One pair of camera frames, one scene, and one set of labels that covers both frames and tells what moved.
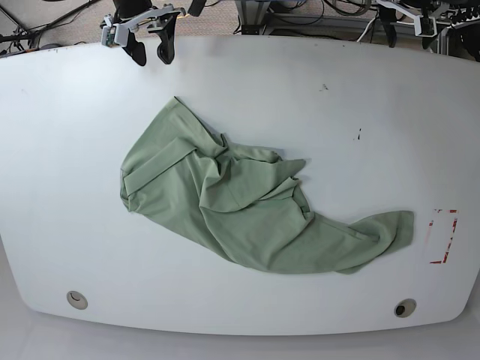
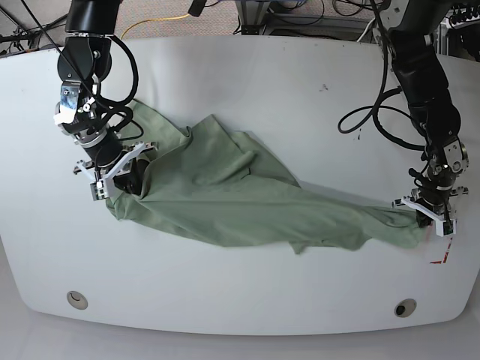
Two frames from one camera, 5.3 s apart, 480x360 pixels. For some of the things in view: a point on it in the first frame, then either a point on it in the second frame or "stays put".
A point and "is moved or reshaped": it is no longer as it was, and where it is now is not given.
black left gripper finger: x=388 y=16 to x=422 y=220
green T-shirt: x=247 y=202 is moved or reshaped
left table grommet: x=76 y=300 stays put
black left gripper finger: x=430 y=42 to x=448 y=226
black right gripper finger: x=166 y=46 to x=138 y=172
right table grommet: x=405 y=307 stays put
